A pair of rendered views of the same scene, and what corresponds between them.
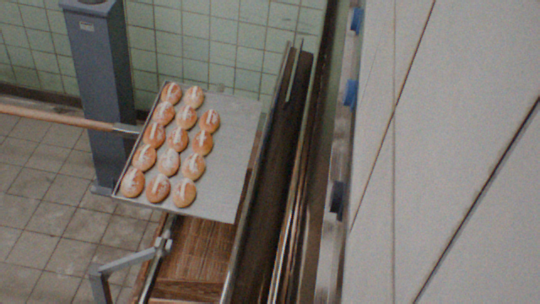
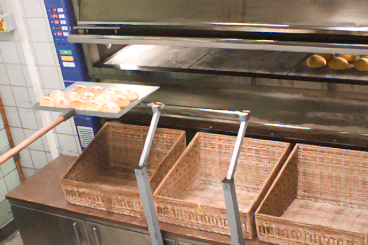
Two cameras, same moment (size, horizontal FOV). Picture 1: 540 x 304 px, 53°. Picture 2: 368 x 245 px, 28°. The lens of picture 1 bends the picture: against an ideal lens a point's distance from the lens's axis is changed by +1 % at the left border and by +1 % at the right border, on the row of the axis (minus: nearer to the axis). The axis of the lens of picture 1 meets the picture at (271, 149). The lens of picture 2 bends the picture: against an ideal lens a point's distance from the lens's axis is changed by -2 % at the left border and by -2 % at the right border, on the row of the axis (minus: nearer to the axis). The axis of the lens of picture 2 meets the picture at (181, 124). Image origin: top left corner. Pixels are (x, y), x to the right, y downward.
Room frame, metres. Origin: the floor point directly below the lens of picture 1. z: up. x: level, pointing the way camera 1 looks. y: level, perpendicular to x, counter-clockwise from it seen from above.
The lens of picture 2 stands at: (-1.14, 2.95, 2.53)
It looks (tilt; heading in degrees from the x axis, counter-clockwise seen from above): 24 degrees down; 305
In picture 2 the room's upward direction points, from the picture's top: 11 degrees counter-clockwise
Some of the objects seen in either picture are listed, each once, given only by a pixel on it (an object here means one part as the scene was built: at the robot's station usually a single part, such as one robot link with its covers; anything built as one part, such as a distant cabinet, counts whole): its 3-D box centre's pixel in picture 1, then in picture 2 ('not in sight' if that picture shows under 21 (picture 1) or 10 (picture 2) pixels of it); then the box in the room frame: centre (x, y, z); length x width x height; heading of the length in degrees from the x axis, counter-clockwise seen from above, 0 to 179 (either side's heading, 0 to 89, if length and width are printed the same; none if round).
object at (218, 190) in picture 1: (196, 143); (95, 96); (1.20, 0.24, 1.19); 0.55 x 0.36 x 0.03; 178
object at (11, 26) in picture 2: not in sight; (4, 22); (2.11, -0.14, 1.46); 0.10 x 0.07 x 0.10; 177
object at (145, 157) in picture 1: (144, 155); (94, 106); (1.10, 0.38, 1.21); 0.10 x 0.07 x 0.06; 173
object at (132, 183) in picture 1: (132, 181); (110, 107); (1.00, 0.39, 1.21); 0.10 x 0.07 x 0.05; 1
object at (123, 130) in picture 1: (127, 131); (67, 114); (1.21, 0.47, 1.19); 0.09 x 0.04 x 0.03; 88
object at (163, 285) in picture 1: (222, 230); (125, 167); (1.21, 0.14, 0.72); 0.56 x 0.49 x 0.28; 177
